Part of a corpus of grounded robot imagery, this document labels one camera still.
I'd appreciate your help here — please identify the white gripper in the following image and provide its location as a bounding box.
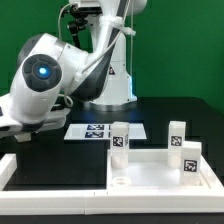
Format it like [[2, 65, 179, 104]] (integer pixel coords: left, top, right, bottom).
[[0, 94, 70, 142]]

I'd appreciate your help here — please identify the white square table top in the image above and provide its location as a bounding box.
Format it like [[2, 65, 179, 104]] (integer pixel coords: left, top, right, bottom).
[[107, 149, 221, 192]]

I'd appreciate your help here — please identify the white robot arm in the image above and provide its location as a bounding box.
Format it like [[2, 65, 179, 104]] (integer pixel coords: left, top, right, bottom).
[[0, 0, 147, 142]]

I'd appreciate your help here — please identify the white sheet with tags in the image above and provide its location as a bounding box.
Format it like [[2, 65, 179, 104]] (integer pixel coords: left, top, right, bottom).
[[64, 123, 146, 140]]

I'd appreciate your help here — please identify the white U-shaped fence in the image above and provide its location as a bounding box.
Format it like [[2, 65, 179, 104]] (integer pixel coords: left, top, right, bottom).
[[0, 154, 224, 215]]

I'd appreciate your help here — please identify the white cable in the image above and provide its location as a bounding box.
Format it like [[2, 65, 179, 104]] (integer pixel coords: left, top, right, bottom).
[[57, 3, 72, 39]]

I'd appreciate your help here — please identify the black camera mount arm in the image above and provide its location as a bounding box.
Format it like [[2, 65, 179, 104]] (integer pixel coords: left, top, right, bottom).
[[68, 6, 88, 48]]

